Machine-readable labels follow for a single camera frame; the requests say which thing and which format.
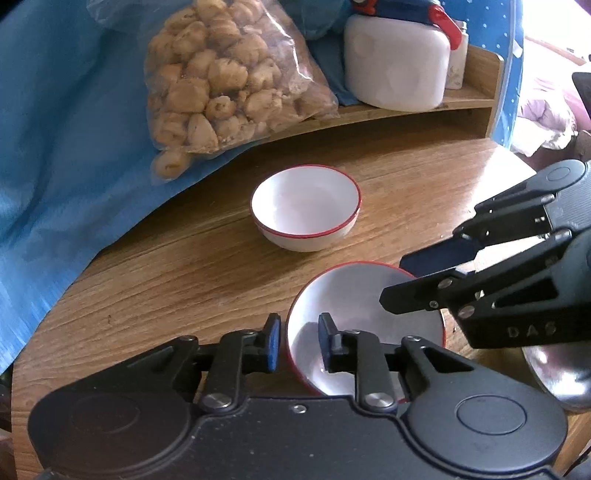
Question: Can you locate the purple white bedding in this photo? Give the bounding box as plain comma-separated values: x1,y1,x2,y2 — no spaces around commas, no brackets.
511,98,577,157

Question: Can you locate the wooden desk shelf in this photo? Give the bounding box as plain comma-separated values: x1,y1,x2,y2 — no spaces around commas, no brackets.
248,43,506,144

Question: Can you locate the white thermos cup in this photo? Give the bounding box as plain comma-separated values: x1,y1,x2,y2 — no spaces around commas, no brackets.
446,20,469,90

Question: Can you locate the light blue cloth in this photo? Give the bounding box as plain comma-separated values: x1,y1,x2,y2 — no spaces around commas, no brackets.
0,0,352,370

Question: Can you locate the blue dotted tent fabric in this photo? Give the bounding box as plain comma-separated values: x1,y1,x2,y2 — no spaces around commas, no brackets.
443,0,525,148

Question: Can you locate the white jug blue lid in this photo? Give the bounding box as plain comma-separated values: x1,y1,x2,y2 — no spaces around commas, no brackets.
344,0,462,113

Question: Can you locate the bag of snacks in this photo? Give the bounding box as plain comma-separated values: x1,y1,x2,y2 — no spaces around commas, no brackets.
86,0,338,181

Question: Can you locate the matte steel bowl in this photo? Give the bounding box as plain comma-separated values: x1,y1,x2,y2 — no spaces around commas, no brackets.
522,342,591,413

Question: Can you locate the white bowl red rim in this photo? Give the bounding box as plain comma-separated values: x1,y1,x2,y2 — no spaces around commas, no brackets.
287,261,446,396
250,165,363,253

